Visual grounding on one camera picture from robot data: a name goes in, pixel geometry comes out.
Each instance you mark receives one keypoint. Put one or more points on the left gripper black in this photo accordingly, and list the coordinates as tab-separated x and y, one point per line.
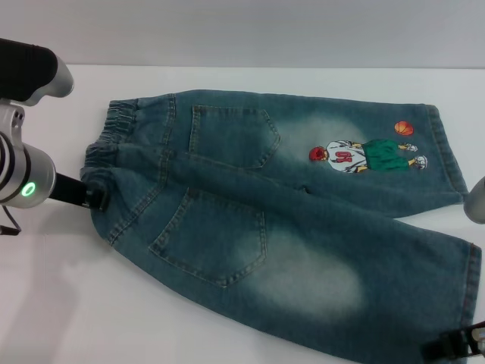
70	189

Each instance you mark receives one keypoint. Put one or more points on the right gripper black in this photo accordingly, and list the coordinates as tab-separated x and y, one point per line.
478	339

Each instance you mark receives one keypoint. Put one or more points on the blue denim shorts with embroidery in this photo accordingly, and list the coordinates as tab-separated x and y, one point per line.
303	235

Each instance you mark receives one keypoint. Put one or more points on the silver left camera mount bracket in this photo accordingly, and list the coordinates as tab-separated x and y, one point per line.
11	115

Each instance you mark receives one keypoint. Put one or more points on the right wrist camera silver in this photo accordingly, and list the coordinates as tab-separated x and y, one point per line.
476	204

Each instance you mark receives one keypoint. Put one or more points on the left wrist camera black silver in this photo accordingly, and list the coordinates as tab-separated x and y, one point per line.
30	72

